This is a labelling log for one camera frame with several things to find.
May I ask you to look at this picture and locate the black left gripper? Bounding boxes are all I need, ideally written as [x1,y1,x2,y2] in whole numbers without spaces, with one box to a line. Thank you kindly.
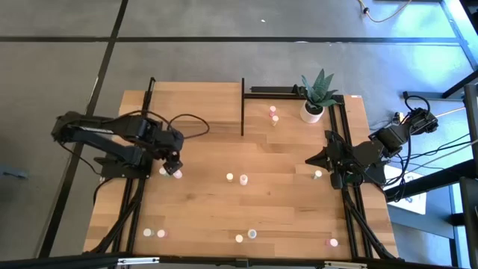
[158,129,185,176]

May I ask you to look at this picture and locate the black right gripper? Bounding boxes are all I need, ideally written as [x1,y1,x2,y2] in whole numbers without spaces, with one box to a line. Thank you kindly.
[305,129,350,190]

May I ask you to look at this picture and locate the wooden shelf with black legs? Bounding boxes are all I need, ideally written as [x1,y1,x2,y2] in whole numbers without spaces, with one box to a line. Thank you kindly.
[147,77,246,137]

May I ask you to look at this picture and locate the green succulent in white pot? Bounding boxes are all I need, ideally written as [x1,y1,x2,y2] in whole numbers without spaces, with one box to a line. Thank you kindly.
[298,68,340,125]

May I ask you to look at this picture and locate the white paper sheet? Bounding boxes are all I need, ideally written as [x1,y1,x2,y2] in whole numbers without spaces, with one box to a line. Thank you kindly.
[383,164,427,216]

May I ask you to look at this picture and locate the black desk leg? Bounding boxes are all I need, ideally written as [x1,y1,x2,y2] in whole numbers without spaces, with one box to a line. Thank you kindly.
[402,69,478,100]

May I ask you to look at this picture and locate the dark desk panel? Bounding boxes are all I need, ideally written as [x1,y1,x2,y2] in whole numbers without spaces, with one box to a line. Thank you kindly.
[462,82,478,176]
[458,176,478,269]

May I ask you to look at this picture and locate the grey floor object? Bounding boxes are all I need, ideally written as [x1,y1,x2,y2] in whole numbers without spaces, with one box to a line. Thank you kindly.
[0,165,30,180]

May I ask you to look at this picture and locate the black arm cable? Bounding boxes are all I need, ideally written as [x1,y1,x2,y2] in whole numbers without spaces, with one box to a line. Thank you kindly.
[100,110,211,140]
[384,95,430,188]

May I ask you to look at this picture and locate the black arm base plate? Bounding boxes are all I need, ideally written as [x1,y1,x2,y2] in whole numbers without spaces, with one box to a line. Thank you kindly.
[338,164,388,187]
[95,155,153,179]

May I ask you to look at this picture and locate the black aluminium frame rails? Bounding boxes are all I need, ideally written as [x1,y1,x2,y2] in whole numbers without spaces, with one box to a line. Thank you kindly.
[328,95,399,261]
[84,76,157,259]

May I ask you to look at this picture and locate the short black frame bar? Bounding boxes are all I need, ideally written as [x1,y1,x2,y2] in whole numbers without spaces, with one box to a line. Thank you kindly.
[244,85,347,101]

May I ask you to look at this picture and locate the long black frame bar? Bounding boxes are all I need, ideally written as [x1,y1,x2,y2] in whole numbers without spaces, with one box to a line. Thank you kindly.
[0,253,478,269]

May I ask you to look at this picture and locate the silver metal bracket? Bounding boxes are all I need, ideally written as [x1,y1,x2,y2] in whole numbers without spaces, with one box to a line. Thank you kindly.
[117,256,161,266]
[323,261,369,269]

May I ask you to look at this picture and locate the black diagonal desk frame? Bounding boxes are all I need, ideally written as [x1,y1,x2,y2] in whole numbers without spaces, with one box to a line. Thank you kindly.
[384,158,478,201]

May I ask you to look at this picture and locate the black floor cable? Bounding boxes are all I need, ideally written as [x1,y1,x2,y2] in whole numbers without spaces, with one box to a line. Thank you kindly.
[388,137,478,169]

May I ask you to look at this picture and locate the pale power cable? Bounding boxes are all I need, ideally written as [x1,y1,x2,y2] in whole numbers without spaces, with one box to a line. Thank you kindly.
[435,107,467,117]

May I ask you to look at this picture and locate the tan cable with black plug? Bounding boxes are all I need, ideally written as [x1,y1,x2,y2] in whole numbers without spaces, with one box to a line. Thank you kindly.
[356,0,414,24]

